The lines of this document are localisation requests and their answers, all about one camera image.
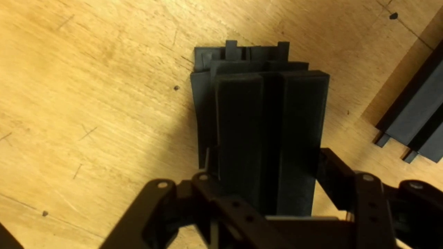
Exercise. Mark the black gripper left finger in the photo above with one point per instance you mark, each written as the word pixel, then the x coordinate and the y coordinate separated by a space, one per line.
pixel 157 203

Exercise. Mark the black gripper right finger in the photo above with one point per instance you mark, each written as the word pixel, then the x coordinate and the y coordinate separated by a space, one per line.
pixel 368 208

